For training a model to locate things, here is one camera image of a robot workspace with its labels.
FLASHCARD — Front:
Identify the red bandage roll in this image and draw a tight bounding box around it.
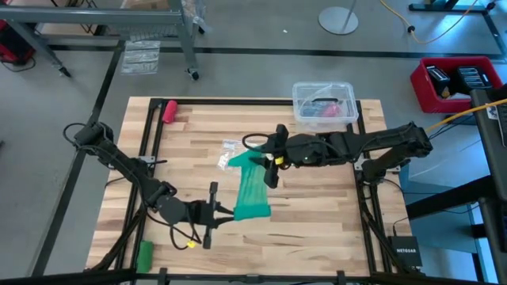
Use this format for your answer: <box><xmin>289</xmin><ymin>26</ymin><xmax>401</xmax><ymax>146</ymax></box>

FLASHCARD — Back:
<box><xmin>162</xmin><ymin>100</ymin><xmax>178</xmax><ymax>124</ymax></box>

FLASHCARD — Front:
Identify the black device in crate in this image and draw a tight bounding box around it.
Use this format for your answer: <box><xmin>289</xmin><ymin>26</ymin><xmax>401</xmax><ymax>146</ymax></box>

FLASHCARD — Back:
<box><xmin>455</xmin><ymin>66</ymin><xmax>492</xmax><ymax>90</ymax></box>
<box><xmin>425</xmin><ymin>65</ymin><xmax>452</xmax><ymax>94</ymax></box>

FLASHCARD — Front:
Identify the long green elastic bandage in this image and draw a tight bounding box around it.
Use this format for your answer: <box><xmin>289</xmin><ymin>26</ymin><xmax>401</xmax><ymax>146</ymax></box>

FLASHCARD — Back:
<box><xmin>227</xmin><ymin>148</ymin><xmax>273</xmax><ymax>222</ymax></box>

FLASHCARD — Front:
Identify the wooden workbench in background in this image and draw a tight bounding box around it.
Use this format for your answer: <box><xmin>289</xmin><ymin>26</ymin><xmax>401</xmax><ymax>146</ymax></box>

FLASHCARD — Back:
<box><xmin>0</xmin><ymin>0</ymin><xmax>201</xmax><ymax>82</ymax></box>

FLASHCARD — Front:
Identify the clear plastic storage bin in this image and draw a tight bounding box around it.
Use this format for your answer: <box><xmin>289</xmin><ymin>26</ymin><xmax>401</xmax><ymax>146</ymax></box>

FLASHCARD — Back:
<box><xmin>292</xmin><ymin>81</ymin><xmax>360</xmax><ymax>134</ymax></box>

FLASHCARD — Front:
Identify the black table base frame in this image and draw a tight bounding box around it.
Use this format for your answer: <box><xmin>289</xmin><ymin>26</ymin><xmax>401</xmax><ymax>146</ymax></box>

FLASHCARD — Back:
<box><xmin>408</xmin><ymin>0</ymin><xmax>507</xmax><ymax>60</ymax></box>

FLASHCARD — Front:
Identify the red plastic crate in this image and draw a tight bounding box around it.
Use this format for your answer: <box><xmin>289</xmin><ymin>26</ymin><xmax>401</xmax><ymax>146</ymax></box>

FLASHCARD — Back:
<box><xmin>410</xmin><ymin>55</ymin><xmax>504</xmax><ymax>115</ymax></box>

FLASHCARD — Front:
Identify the grey round stand base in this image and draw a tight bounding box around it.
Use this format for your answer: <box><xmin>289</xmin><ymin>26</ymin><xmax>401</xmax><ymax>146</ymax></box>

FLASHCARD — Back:
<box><xmin>318</xmin><ymin>6</ymin><xmax>360</xmax><ymax>36</ymax></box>

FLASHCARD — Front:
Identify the black Netgear network switch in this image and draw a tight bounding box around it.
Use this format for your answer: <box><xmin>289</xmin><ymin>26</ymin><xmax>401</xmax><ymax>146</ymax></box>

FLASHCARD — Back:
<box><xmin>387</xmin><ymin>235</ymin><xmax>423</xmax><ymax>268</ymax></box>

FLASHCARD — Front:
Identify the yellow floor extension cable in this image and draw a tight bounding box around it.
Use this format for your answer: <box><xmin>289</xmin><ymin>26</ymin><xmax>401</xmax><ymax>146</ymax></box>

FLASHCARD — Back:
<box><xmin>379</xmin><ymin>0</ymin><xmax>480</xmax><ymax>45</ymax></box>

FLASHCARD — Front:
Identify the small green bandage roll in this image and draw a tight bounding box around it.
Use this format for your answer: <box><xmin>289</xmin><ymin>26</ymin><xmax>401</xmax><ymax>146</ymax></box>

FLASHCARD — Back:
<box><xmin>135</xmin><ymin>240</ymin><xmax>154</xmax><ymax>274</ymax></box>

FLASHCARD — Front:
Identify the dark pink bandage roll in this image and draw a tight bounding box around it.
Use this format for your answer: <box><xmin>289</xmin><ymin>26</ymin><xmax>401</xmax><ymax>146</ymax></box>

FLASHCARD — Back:
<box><xmin>322</xmin><ymin>102</ymin><xmax>342</xmax><ymax>119</ymax></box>

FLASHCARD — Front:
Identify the clear zipper bag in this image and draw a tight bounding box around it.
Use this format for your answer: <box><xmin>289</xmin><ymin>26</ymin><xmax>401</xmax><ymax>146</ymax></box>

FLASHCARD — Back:
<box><xmin>216</xmin><ymin>139</ymin><xmax>254</xmax><ymax>172</ymax></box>

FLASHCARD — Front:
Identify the blue bandage roll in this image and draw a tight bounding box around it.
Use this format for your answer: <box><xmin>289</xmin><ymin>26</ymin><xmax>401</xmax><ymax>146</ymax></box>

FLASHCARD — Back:
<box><xmin>299</xmin><ymin>103</ymin><xmax>321</xmax><ymax>119</ymax></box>

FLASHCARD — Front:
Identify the black aluminium rig frame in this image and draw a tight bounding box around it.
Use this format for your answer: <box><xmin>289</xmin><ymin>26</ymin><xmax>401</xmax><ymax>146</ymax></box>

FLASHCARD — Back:
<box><xmin>85</xmin><ymin>97</ymin><xmax>427</xmax><ymax>280</ymax></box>

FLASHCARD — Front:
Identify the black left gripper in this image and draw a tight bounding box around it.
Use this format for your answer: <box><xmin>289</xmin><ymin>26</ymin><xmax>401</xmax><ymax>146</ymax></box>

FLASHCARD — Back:
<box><xmin>185</xmin><ymin>181</ymin><xmax>235</xmax><ymax>249</ymax></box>

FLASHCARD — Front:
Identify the black cable with yellow tag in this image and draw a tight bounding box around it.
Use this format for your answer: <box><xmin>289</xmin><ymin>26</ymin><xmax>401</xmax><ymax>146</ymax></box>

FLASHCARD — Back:
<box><xmin>241</xmin><ymin>133</ymin><xmax>286</xmax><ymax>167</ymax></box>
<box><xmin>146</xmin><ymin>209</ymin><xmax>203</xmax><ymax>251</ymax></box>

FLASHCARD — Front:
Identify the yellow hanging cable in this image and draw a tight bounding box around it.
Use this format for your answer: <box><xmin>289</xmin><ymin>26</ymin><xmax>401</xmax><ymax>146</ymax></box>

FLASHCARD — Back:
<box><xmin>425</xmin><ymin>97</ymin><xmax>507</xmax><ymax>134</ymax></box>

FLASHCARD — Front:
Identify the clear plastic floor bag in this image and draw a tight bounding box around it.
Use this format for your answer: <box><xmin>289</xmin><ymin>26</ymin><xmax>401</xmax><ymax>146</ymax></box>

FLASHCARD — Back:
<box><xmin>120</xmin><ymin>39</ymin><xmax>162</xmax><ymax>76</ymax></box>

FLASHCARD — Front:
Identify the red bag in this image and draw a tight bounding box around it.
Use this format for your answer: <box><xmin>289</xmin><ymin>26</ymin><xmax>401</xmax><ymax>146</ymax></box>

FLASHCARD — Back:
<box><xmin>0</xmin><ymin>19</ymin><xmax>36</xmax><ymax>67</ymax></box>

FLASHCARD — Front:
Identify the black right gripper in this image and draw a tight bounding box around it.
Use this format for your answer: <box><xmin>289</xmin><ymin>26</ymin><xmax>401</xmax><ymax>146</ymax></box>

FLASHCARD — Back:
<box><xmin>248</xmin><ymin>123</ymin><xmax>292</xmax><ymax>189</ymax></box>

